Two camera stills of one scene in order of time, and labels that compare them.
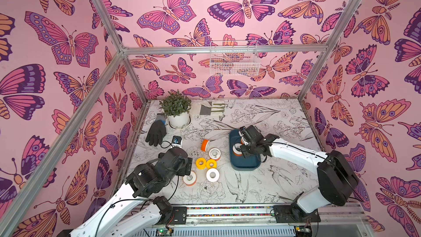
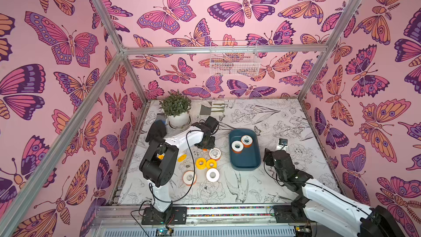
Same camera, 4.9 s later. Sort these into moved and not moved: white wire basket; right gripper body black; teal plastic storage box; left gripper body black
Moved: left gripper body black; right gripper body black
Not moved: teal plastic storage box; white wire basket
